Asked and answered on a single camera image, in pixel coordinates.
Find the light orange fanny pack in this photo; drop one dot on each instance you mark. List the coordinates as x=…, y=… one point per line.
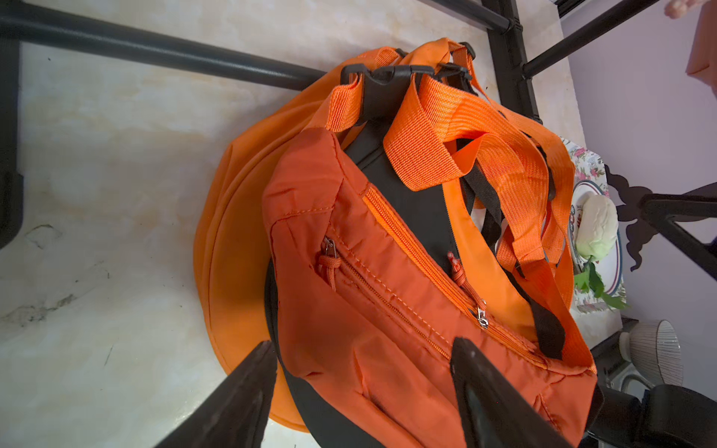
x=280, y=235

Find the black fanny pack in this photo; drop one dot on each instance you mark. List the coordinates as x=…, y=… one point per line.
x=363, y=303

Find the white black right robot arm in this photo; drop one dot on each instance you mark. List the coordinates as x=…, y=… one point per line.
x=668, y=414

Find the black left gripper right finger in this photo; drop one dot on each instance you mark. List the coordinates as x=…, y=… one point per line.
x=492, y=412

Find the white ribbed lamp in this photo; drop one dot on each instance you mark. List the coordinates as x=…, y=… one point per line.
x=655, y=351

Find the dark grey clothes rack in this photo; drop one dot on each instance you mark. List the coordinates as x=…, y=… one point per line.
x=21, y=22

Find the floral placemat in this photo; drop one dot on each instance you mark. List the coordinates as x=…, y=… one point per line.
x=589, y=166

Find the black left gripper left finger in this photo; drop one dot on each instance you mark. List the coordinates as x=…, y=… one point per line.
x=237, y=412

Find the pink fanny pack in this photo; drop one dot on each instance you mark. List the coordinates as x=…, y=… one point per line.
x=702, y=60

